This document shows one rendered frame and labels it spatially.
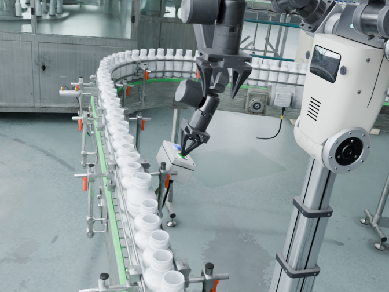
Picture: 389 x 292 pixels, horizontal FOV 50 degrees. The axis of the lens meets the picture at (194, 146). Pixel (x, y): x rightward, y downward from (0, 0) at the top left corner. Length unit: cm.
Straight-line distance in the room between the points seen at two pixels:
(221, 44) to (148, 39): 537
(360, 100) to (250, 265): 164
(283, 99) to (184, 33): 397
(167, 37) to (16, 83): 266
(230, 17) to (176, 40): 546
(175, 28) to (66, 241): 418
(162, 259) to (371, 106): 78
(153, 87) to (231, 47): 169
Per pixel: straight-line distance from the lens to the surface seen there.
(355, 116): 130
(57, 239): 277
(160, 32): 623
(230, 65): 86
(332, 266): 288
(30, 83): 430
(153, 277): 79
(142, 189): 95
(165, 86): 257
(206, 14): 83
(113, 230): 112
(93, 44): 420
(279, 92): 249
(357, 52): 122
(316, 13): 147
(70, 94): 194
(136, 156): 115
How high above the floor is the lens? 165
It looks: 24 degrees down
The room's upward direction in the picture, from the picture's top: 7 degrees clockwise
